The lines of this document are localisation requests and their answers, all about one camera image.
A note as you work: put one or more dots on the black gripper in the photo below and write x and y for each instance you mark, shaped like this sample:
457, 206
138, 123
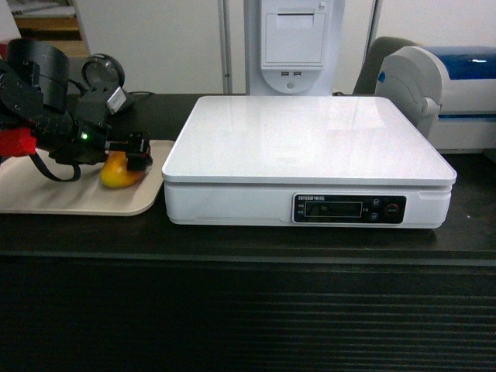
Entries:
80, 137

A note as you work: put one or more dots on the black slatted checkout counter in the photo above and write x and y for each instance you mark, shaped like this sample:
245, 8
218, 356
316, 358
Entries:
139, 293

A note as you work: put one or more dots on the white digital checkout scale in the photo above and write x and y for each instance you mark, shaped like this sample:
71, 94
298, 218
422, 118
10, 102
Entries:
305, 161

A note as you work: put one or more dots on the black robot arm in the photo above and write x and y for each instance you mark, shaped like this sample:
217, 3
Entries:
34, 83

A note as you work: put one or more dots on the white blue label printer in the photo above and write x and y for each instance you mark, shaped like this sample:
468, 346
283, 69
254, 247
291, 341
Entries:
447, 93

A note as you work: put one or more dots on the red yellow mango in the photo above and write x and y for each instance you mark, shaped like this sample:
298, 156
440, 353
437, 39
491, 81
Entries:
115, 174

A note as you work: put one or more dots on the white receipt printer kiosk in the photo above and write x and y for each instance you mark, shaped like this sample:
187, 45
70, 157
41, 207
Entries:
293, 47

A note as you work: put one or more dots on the beige plastic tray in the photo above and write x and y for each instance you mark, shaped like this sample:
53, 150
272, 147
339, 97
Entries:
25, 190

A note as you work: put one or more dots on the red wrist camera mount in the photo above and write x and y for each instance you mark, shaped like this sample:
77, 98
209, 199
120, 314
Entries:
17, 142

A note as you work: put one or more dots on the black round barcode scanner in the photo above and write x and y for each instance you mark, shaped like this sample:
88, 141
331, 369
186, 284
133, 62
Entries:
105, 74

